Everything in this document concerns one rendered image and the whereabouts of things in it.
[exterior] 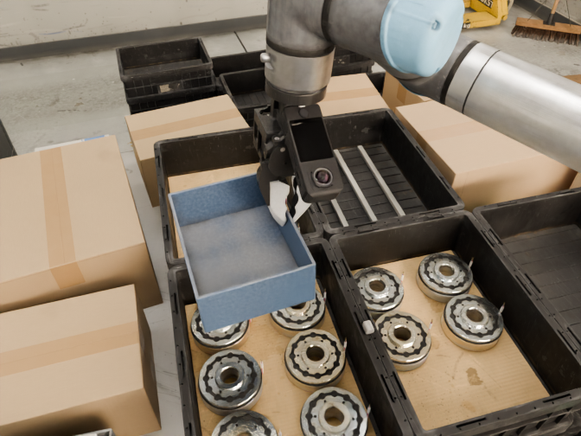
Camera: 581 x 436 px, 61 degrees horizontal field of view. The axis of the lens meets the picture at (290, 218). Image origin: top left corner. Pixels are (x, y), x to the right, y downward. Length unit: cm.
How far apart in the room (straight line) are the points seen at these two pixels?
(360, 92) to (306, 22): 102
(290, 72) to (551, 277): 76
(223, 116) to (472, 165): 67
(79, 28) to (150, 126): 266
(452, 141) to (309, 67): 79
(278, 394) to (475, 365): 34
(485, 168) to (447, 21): 79
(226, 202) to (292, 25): 33
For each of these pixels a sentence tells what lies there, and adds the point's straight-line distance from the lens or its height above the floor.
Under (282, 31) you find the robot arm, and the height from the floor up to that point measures 139.
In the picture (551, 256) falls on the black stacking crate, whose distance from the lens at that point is 116.
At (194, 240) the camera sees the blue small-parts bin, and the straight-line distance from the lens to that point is 74.
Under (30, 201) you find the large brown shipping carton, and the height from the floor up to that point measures 90.
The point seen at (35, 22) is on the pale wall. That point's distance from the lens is 402.
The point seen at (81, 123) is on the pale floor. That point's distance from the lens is 319.
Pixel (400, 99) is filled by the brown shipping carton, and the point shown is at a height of 80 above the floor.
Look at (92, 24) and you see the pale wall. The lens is 400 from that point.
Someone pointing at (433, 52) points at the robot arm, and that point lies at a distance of 46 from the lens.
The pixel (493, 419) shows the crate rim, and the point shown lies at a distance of 78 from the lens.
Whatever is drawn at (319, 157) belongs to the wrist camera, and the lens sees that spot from 55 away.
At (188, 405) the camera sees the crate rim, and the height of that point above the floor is 93.
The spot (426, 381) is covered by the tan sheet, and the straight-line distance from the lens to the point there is 90.
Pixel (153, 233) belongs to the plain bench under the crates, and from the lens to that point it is 130.
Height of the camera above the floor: 160
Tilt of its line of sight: 44 degrees down
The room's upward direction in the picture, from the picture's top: straight up
